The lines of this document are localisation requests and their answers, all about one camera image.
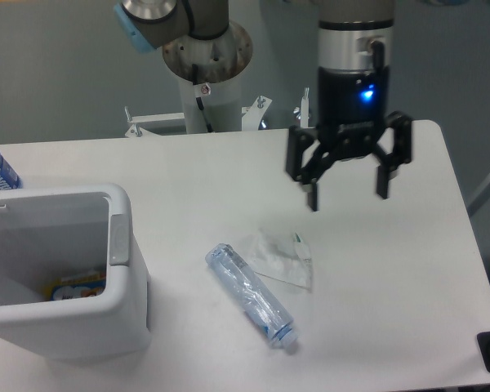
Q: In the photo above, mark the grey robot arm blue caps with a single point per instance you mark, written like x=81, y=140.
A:
x=353, y=36

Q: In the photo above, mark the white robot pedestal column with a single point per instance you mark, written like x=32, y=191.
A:
x=219, y=62

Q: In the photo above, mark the crumpled clear plastic wrapper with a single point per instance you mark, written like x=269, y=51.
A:
x=285, y=257

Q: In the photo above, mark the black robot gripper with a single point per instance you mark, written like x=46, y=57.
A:
x=351, y=120

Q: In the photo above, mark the empty clear plastic bottle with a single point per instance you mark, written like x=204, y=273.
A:
x=260, y=305

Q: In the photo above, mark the colourful package inside bin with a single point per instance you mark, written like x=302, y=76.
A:
x=84, y=285

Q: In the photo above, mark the white push-lid trash can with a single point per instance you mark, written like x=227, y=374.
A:
x=47, y=234

